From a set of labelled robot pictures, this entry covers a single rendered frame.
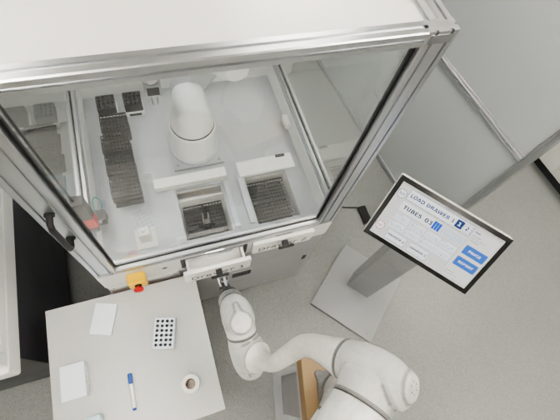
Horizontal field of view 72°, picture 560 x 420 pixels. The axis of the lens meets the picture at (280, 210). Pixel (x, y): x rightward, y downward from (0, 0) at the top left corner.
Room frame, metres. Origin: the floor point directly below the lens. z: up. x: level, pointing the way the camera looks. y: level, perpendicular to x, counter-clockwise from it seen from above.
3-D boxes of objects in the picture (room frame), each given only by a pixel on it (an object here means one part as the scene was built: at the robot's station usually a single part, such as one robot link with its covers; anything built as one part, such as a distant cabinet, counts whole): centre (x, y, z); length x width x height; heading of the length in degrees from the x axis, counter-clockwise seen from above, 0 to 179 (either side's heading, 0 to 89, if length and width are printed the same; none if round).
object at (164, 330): (0.15, 0.29, 0.78); 0.12 x 0.08 x 0.04; 19
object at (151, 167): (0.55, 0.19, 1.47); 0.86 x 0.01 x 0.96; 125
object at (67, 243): (0.25, 0.55, 1.45); 0.05 x 0.03 x 0.19; 35
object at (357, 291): (0.87, -0.67, 0.51); 0.50 x 0.45 x 1.02; 165
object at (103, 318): (0.13, 0.55, 0.77); 0.13 x 0.09 x 0.02; 16
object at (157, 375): (0.02, 0.37, 0.38); 0.62 x 0.58 x 0.76; 125
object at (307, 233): (0.68, -0.06, 0.87); 0.29 x 0.02 x 0.11; 125
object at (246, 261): (0.46, 0.17, 0.87); 0.29 x 0.02 x 0.11; 125
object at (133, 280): (0.30, 0.46, 0.88); 0.07 x 0.05 x 0.07; 125
